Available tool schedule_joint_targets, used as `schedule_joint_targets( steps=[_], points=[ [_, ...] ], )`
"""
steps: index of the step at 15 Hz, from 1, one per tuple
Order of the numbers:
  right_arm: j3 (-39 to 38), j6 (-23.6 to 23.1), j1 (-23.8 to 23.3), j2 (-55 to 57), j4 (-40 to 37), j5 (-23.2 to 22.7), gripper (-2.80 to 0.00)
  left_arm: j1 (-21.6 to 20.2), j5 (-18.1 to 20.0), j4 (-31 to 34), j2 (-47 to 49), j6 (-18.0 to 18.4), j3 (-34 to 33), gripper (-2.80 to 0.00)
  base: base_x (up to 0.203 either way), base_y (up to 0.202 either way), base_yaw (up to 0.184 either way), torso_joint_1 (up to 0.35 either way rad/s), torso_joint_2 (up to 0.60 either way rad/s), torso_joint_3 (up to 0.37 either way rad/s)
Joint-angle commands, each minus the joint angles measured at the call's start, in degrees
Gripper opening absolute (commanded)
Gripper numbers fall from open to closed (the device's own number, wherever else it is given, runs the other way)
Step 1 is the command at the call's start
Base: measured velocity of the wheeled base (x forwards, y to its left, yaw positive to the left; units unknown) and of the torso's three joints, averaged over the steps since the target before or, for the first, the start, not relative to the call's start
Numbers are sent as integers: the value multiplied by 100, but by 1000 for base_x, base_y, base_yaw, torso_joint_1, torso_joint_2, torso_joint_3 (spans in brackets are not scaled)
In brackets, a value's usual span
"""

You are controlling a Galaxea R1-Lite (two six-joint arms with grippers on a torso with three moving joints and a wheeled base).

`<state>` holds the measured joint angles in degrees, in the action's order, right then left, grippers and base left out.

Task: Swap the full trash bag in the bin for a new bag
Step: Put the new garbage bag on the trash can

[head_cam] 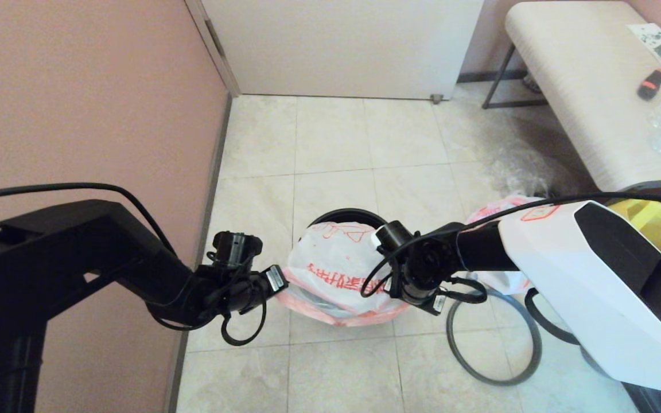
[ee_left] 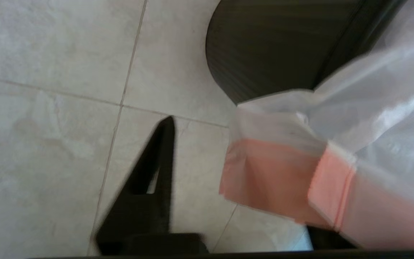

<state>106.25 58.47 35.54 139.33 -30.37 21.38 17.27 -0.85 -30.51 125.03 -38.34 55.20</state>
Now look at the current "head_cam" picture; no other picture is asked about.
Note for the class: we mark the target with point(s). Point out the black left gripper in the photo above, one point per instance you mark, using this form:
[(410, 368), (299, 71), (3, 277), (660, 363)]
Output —
[(238, 289)]

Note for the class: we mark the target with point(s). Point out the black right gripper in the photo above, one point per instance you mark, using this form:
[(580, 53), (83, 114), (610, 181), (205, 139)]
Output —
[(428, 264)]

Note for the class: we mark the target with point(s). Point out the bottle-filled white orange trash bag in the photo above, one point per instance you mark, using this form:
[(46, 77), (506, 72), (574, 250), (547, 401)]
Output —
[(508, 281)]

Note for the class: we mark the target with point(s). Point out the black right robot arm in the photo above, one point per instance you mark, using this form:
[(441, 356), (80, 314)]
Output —
[(583, 275)]

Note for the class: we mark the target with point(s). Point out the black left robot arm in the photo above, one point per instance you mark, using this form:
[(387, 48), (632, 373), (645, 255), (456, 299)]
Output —
[(66, 258)]

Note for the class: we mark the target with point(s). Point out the black round trash bin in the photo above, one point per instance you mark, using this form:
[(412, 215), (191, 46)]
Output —
[(342, 215)]

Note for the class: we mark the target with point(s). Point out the clear crumpled plastic bag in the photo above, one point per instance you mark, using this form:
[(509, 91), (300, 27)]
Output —
[(517, 169)]

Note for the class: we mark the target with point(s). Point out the black metal table leg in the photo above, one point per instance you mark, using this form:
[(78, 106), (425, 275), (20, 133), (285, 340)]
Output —
[(497, 83)]

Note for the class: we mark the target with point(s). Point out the grey white shoe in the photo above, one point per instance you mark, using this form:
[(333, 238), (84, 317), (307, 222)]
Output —
[(531, 83)]

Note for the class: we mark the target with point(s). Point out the light wood table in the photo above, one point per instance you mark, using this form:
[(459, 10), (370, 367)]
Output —
[(583, 86)]

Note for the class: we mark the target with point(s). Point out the white door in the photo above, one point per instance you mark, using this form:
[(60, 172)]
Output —
[(336, 46)]

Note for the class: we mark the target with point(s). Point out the black orange marker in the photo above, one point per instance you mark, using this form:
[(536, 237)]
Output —
[(650, 85)]

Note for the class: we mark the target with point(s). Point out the black white printed booklet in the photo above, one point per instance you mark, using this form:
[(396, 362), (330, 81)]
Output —
[(657, 39)]

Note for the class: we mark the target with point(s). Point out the grey door frame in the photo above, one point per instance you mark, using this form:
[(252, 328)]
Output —
[(219, 57)]

